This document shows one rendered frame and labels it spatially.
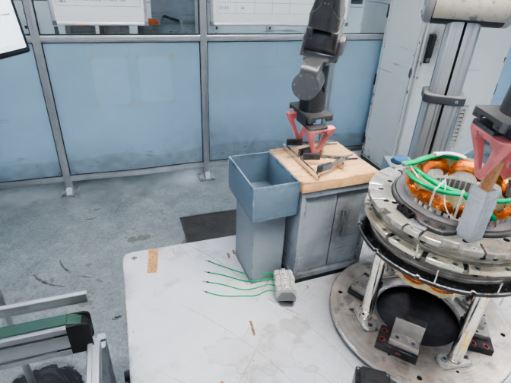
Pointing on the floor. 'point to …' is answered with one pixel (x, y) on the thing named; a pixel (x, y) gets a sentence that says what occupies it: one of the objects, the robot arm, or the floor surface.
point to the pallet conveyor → (55, 337)
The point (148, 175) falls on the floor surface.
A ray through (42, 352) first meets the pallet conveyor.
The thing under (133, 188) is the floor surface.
